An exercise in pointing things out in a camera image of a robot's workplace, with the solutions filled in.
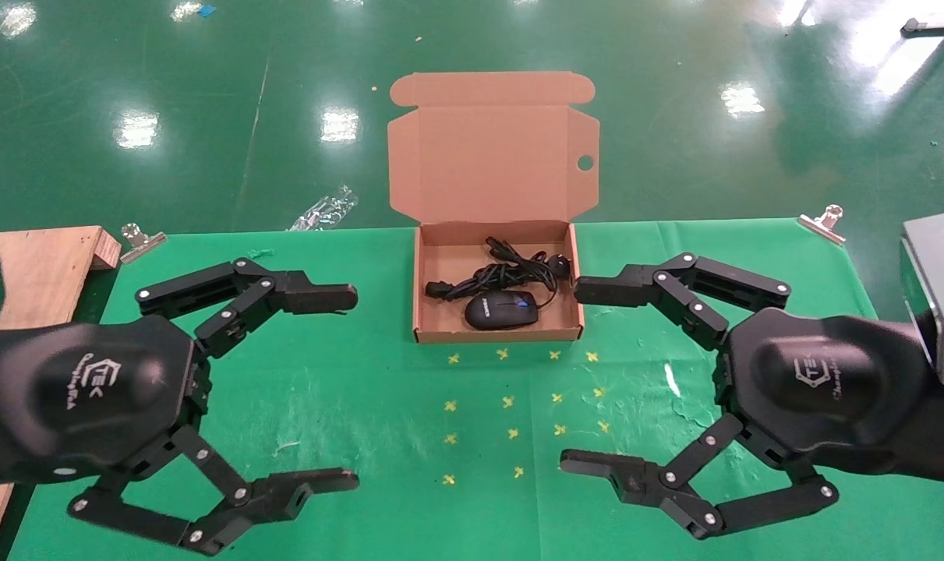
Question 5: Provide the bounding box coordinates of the brown wooden board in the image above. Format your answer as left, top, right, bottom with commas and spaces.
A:
0, 226, 122, 561

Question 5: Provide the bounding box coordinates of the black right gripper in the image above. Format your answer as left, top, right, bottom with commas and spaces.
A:
561, 308, 944, 540

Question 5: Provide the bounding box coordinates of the clear plastic wrapper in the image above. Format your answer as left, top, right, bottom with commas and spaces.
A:
288, 185, 359, 232

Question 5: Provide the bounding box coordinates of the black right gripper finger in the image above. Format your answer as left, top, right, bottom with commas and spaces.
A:
575, 252, 792, 350

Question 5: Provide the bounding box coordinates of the silver binder clip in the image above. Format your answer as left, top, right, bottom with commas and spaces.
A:
797, 204, 847, 246
121, 223, 167, 264

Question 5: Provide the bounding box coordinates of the open brown cardboard box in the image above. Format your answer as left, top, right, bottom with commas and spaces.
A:
387, 72, 601, 344

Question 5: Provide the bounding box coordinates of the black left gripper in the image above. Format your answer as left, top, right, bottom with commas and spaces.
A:
0, 316, 210, 484

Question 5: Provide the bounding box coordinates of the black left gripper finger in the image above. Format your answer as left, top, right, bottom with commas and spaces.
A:
136, 259, 358, 359
68, 425, 359, 556

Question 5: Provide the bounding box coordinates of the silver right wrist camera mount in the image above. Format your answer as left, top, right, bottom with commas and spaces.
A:
900, 208, 944, 386

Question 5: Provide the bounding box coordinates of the black data cable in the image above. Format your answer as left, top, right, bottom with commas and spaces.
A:
425, 238, 574, 301

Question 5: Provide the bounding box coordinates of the green table cloth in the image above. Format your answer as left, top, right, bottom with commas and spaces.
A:
8, 218, 944, 561

